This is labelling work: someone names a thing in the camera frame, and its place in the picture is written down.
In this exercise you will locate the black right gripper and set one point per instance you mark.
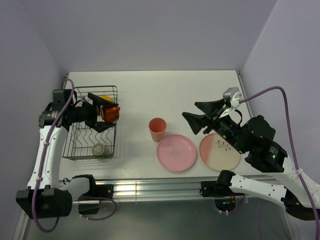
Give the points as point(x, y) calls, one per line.
point(210, 108)

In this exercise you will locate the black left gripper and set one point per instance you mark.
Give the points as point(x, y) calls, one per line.
point(97, 102)

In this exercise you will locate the red and black mug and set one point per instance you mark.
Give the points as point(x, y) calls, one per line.
point(110, 114)

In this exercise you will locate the yellow bowl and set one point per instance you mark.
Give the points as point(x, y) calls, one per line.
point(105, 97)

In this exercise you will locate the small speckled ceramic cup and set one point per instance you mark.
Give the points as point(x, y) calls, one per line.
point(100, 151)

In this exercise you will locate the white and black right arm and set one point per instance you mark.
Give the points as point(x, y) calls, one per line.
point(295, 192)

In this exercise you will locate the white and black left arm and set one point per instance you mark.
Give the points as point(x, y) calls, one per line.
point(53, 130)

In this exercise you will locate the pink and cream ceramic plate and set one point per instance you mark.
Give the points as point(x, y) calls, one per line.
point(217, 154)

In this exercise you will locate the pink plastic plate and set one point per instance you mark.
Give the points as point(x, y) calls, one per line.
point(176, 153)

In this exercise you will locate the pink plastic cup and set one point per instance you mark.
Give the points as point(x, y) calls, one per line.
point(157, 128)

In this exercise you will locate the black wire dish rack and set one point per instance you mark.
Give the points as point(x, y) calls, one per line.
point(81, 139)

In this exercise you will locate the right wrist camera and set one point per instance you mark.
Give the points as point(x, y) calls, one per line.
point(232, 97)

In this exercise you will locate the aluminium table edge rail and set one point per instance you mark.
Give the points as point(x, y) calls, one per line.
point(162, 186)

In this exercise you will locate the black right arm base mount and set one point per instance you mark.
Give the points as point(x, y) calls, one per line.
point(211, 189)

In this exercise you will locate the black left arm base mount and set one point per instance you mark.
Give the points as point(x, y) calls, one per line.
point(97, 195)

